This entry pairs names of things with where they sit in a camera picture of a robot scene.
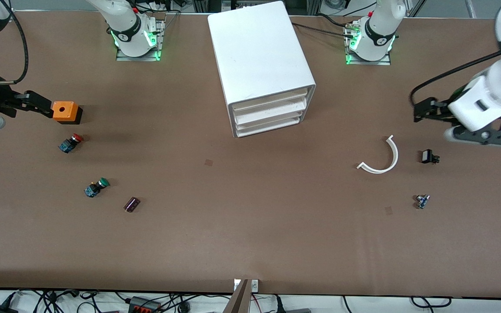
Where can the dark purple capacitor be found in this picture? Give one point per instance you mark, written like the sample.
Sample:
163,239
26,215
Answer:
131,204

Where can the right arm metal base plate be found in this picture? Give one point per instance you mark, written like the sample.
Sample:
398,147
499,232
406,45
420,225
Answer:
139,58

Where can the green push button switch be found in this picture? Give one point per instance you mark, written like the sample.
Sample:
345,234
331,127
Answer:
94,189

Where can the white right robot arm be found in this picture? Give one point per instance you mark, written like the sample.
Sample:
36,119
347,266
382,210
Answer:
124,30

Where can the small blue potentiometer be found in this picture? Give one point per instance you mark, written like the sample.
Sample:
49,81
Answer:
422,201

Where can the small black component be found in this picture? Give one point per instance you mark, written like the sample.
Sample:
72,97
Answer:
427,156

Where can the white drawer cabinet housing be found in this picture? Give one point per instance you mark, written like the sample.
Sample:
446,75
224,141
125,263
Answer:
255,48

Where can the white curved plastic piece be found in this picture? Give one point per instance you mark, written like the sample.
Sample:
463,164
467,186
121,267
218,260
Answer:
396,154

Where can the red push button switch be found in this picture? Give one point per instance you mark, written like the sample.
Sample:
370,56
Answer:
68,144

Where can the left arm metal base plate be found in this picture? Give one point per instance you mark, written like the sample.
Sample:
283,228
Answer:
368,63

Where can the grey slanted post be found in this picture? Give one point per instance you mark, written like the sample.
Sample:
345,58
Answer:
238,300

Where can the black power strip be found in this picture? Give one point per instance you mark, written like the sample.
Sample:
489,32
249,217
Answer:
144,306

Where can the orange button enclosure box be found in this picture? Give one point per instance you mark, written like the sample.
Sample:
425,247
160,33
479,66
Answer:
63,111

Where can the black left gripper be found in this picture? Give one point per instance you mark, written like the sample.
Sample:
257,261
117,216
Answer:
441,112

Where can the small white bracket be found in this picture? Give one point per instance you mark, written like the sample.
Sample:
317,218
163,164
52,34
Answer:
255,285

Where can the white plastic drawer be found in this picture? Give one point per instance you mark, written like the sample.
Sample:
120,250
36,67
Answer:
272,116
272,124
272,108
272,100

